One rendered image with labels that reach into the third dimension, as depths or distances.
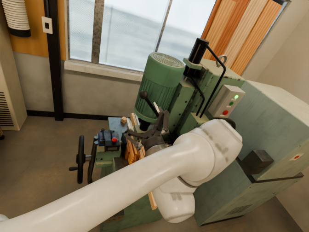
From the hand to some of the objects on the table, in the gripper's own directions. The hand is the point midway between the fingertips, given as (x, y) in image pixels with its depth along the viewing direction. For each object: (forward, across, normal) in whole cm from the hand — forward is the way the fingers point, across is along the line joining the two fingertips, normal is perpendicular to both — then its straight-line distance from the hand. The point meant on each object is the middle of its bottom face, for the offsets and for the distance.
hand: (142, 113), depth 68 cm
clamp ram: (+14, -29, -27) cm, 42 cm away
